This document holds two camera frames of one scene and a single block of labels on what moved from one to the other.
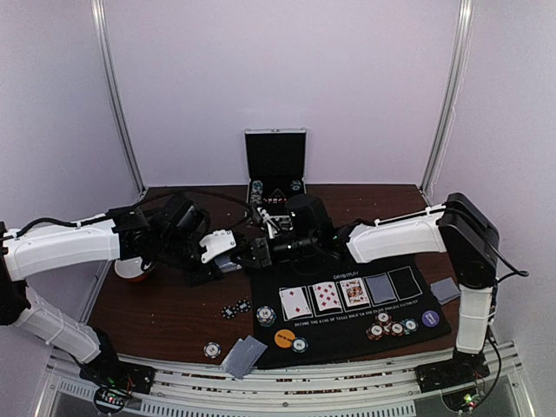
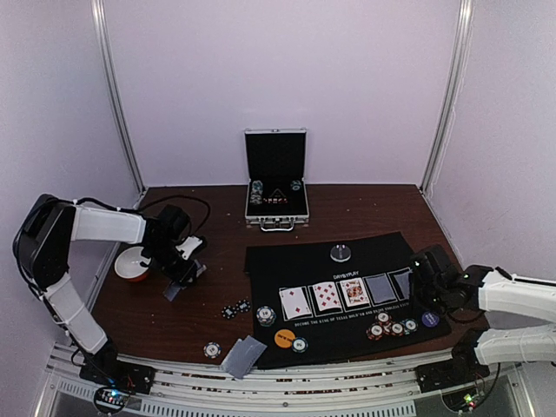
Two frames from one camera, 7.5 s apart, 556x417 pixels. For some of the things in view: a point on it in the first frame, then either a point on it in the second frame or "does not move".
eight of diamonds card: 327,295 does not move
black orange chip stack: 374,331 does not move
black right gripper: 261,253 → 422,290
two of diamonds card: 294,301 does not move
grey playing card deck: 226,265 → 171,290
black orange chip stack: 383,318 does not move
